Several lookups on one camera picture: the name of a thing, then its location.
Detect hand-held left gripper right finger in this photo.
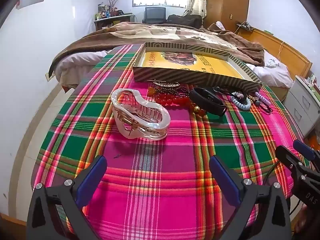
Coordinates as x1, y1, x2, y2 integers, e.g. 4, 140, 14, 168
209, 155, 292, 240

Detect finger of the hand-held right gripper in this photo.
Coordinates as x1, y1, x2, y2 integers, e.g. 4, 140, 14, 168
293, 140, 320, 161
276, 145, 313, 178

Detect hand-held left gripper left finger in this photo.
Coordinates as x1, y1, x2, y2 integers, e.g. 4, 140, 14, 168
27, 155, 108, 240

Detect purple spiral hair tie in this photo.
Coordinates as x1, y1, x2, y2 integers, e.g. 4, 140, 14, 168
254, 92, 272, 106

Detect clear hair claw clip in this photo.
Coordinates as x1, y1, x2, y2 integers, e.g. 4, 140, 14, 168
111, 88, 171, 140

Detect light blue spiral hair tie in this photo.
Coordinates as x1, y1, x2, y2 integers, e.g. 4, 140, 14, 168
230, 92, 251, 110

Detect black wristband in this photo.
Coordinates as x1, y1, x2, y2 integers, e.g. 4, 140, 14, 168
189, 86, 227, 117

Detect black hair clip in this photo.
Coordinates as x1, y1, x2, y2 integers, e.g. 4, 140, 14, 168
212, 86, 248, 97

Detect red bead bracelet gold charm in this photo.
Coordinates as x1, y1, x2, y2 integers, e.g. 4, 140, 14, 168
155, 92, 208, 117

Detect dark bead bracelet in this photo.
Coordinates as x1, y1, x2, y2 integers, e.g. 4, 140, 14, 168
150, 84, 193, 98

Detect striped cardboard tray yellow inside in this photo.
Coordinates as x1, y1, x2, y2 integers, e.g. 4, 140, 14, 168
132, 42, 263, 95

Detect white nightstand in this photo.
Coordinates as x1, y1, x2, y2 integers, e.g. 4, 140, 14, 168
284, 75, 320, 138

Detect pink green plaid tablecloth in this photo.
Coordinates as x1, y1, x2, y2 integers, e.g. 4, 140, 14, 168
31, 44, 312, 240

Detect items on nightstand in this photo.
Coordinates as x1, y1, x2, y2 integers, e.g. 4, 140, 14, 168
302, 74, 320, 93

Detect wooden headboard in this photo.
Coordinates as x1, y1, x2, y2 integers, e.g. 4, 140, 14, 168
236, 27, 313, 80

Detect gold rhinestone hair clip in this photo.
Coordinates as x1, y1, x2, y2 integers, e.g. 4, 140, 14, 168
147, 79, 180, 87

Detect white bed sheet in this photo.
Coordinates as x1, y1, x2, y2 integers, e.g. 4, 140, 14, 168
59, 49, 294, 89

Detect wooden shelf desk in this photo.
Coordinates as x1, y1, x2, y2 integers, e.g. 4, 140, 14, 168
94, 14, 137, 32

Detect brown paw print blanket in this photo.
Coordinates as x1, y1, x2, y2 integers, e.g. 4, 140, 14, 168
49, 21, 265, 80

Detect dark brown bag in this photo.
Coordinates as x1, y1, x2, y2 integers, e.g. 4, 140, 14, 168
167, 14, 203, 28

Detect group of bottles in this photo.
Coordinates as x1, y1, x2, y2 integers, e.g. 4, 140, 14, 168
94, 4, 118, 20

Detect wooden wardrobe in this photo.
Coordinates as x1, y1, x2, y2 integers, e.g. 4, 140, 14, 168
205, 0, 250, 34

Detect black television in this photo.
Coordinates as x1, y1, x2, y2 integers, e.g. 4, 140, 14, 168
142, 7, 167, 24

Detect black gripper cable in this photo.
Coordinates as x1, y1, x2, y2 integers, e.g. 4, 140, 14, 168
262, 162, 304, 214

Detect black cord hair tie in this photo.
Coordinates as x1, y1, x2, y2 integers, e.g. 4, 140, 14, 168
252, 99, 273, 113

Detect orange cord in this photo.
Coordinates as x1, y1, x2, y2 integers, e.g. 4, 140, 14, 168
276, 41, 285, 61

